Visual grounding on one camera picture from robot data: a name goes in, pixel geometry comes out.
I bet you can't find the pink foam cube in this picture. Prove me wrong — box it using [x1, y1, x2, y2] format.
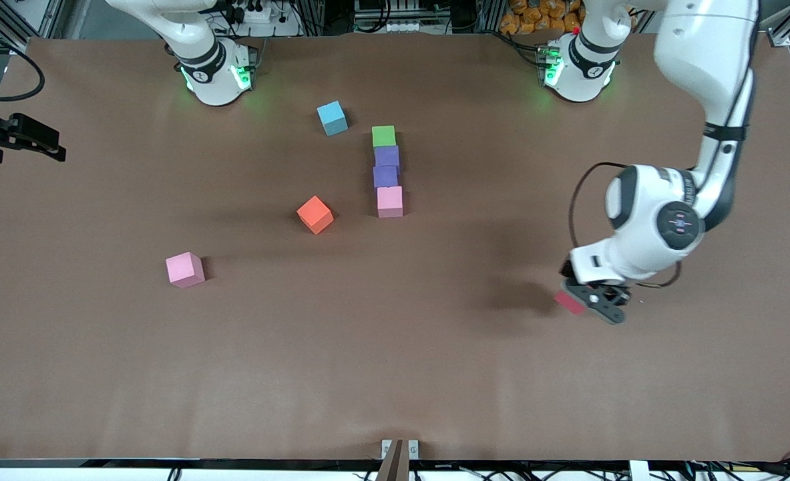
[377, 186, 404, 218]
[165, 251, 206, 289]

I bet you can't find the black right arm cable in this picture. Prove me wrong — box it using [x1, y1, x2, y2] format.
[0, 25, 46, 103]

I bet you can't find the white electronics box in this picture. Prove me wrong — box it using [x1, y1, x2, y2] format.
[353, 0, 435, 34]

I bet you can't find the cyan foam cube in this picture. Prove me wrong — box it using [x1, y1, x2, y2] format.
[317, 100, 349, 138]

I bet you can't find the metal bracket with brown post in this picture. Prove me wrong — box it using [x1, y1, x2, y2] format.
[376, 439, 420, 481]

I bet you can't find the brown table mat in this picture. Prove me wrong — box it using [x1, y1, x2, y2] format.
[0, 30, 790, 462]

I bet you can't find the orange foam cube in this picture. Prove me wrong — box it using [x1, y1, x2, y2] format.
[296, 195, 335, 235]

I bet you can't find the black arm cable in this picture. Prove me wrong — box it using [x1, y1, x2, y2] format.
[568, 162, 684, 289]
[0, 25, 46, 103]

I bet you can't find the orange netted fruit bag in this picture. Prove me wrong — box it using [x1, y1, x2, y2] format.
[500, 0, 584, 35]

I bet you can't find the red foam cube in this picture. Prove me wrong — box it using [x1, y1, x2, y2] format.
[555, 289, 586, 316]

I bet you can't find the white power strip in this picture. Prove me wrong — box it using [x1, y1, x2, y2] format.
[224, 0, 275, 25]

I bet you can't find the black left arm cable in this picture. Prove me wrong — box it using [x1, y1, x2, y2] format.
[568, 162, 684, 289]

